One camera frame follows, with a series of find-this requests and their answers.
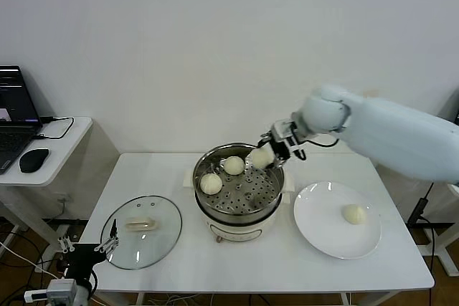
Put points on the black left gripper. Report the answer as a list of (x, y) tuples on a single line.
[(84, 259)]

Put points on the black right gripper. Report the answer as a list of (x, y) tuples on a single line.
[(281, 150)]

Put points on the white steamed baozi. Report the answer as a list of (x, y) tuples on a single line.
[(211, 183), (234, 165), (262, 159), (354, 214)]

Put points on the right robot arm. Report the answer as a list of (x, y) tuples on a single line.
[(387, 141)]

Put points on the stainless steel steamer basket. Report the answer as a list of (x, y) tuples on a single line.
[(236, 218)]

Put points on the white round plate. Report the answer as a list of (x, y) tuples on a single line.
[(312, 195)]

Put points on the cream electric cooker base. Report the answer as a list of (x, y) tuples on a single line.
[(240, 232)]

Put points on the white side desk with laptop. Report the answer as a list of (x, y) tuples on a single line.
[(68, 148)]

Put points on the black computer mouse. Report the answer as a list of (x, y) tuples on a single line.
[(34, 160)]

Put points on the black open laptop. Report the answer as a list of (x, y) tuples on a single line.
[(14, 105)]

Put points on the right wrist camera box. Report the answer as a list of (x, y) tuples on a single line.
[(283, 130)]

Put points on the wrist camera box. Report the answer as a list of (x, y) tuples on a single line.
[(61, 290), (283, 130)]

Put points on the white wall socket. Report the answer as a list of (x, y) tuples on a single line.
[(64, 200)]

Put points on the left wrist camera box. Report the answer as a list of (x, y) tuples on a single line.
[(61, 290)]

